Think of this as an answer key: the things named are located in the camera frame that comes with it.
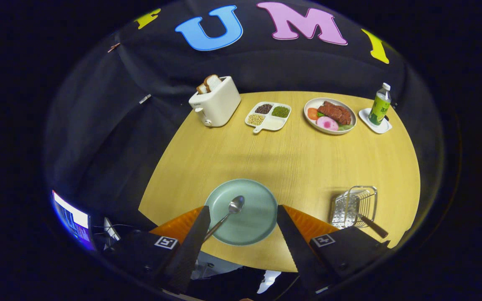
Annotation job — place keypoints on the white toaster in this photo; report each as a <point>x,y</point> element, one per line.
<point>220,104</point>

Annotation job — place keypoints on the white square coaster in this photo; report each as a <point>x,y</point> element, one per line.
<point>366,119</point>

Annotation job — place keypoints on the brown meat pieces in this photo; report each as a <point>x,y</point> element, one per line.
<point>335,112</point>

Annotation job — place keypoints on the white device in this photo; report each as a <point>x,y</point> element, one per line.
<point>110,229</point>

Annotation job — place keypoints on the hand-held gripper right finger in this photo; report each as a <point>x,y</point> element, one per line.
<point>297,251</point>

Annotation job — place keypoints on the white round food plate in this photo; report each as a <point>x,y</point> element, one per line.
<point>309,102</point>

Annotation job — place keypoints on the white divided tray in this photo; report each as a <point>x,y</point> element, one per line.
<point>272,123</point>

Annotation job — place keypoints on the green drink bottle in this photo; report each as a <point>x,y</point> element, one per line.
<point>379,108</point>

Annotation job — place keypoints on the orange tomato slice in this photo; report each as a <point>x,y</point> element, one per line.
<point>312,113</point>

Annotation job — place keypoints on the lit monitor screen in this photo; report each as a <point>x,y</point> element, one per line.
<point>73,217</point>

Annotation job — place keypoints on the toast bread slice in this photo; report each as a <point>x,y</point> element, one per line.
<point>201,88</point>
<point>213,82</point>

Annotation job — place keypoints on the silver clip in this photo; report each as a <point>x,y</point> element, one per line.
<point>144,98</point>

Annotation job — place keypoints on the black backdrop cloth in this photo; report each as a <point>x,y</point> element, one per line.
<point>308,71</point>

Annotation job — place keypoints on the brown clip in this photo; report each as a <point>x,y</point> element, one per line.
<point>114,47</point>

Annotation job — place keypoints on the pile of yellow beans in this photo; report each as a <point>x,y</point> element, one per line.
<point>256,119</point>

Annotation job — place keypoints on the pile of dark beans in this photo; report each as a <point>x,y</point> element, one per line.
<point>263,108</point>

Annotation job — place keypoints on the pale green plate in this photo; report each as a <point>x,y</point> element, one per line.
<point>253,217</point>

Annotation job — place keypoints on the pink ham slice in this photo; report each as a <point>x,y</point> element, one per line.
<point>327,123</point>

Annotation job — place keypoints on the metal fork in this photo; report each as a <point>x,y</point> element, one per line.
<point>373,225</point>

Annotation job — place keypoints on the pile of green beans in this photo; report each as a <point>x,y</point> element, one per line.
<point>280,111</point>

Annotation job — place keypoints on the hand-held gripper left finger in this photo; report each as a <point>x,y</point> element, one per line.
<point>191,255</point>

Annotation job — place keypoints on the metal spoon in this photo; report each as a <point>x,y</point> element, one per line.
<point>236,205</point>

